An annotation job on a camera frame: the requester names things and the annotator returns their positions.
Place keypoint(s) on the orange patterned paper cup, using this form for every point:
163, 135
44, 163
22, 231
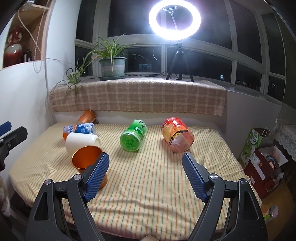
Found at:
84, 157

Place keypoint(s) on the red white vase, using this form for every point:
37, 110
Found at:
13, 50

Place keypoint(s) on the green plastic cup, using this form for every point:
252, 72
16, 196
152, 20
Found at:
131, 139

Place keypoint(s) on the striped yellow table cloth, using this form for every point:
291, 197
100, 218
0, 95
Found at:
147, 193

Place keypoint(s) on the grey plant pot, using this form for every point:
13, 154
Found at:
112, 69

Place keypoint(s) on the red orange snack cup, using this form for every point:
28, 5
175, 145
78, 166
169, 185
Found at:
177, 135

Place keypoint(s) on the plaid brown sill cloth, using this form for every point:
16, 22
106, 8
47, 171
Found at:
141, 95

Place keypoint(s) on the orange paper cup at back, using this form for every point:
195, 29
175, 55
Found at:
88, 116

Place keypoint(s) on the wooden wall shelf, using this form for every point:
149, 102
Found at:
34, 17

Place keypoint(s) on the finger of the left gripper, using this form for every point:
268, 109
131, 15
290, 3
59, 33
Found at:
10, 140

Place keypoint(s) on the white lace cloth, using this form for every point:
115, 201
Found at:
285, 136

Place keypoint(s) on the blue orange wrapped cup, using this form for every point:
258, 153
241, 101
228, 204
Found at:
87, 128

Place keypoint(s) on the white plastic cup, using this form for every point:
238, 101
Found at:
76, 141

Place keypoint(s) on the black tripod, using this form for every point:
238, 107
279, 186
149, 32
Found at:
179, 60

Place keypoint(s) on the red cardboard box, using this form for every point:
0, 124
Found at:
265, 169

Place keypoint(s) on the green white carton box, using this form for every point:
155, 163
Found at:
256, 137

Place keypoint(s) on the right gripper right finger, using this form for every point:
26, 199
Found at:
231, 210

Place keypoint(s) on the white ring light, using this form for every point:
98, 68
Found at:
175, 33

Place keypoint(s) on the green spider plant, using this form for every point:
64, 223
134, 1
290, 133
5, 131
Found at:
102, 49

